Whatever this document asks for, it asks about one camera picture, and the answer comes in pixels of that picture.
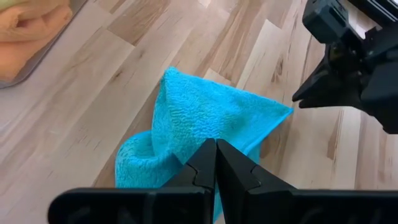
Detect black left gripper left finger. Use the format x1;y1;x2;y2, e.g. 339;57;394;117
163;139;218;190

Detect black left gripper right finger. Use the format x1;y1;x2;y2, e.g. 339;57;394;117
216;139;296;224

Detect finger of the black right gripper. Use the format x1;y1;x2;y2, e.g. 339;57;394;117
292;45;371;100
298;90;366;109

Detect turquoise microfiber towel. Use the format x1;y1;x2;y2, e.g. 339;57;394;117
114;66;295;223

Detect clear plastic bin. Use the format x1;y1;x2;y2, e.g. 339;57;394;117
0;0;90;90

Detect orange microfiber towel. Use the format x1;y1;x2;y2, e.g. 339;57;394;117
0;0;74;83

